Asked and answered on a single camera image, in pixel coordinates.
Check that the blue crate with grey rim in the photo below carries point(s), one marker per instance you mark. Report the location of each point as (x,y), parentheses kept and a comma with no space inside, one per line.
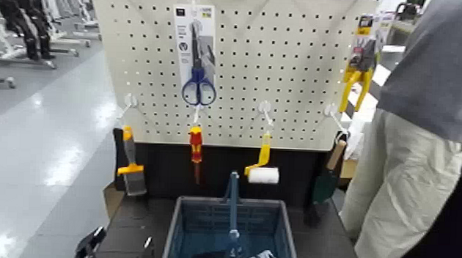
(258,219)

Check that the white pegboard hook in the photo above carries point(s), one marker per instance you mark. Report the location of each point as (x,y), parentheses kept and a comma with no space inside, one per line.
(130,100)
(196,114)
(264,106)
(330,109)

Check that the black background device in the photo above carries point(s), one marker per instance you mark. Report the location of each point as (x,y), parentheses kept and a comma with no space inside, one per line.
(408,10)

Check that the white background shelf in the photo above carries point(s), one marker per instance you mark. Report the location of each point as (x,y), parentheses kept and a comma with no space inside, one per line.
(395,48)

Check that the brown cardboard box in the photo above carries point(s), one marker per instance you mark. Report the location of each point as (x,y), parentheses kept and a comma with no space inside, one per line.
(348,168)

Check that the blue scissors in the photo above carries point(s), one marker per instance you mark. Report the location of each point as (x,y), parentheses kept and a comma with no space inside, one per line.
(197,76)

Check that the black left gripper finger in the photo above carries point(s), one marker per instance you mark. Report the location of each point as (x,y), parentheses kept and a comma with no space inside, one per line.
(145,254)
(88,246)

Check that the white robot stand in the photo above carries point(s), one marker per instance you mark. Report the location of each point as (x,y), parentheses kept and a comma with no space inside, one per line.
(86,23)
(70,42)
(21,62)

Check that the white perforated pegboard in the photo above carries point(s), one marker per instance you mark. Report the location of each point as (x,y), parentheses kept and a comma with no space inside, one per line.
(275,69)

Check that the red yellow screwdriver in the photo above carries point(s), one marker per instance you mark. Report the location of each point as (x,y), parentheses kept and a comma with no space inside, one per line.
(195,144)

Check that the brown cardboard sheet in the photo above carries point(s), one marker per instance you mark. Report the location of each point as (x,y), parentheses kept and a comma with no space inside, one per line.
(113,198)

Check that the black flat item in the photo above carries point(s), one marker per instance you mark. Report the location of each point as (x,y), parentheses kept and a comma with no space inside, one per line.
(209,257)

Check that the black humanoid robot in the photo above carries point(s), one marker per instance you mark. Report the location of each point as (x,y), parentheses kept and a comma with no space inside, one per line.
(30,22)

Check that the person in grey shirt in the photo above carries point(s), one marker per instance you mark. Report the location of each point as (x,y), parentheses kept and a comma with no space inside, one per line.
(441,75)

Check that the yellow grey paint brush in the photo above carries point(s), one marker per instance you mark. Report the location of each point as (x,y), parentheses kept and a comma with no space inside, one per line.
(131,147)

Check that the white foam blocks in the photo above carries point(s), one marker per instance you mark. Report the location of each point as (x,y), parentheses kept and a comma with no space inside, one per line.
(355,142)

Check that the yellow pliers in packaging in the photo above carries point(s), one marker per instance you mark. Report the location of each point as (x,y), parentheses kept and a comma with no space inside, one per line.
(362,57)

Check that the black panel under pegboard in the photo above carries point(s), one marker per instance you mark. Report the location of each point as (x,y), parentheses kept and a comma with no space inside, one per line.
(222,160)

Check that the white wheeled stand base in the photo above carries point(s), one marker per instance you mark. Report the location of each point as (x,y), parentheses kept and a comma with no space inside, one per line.
(1,81)

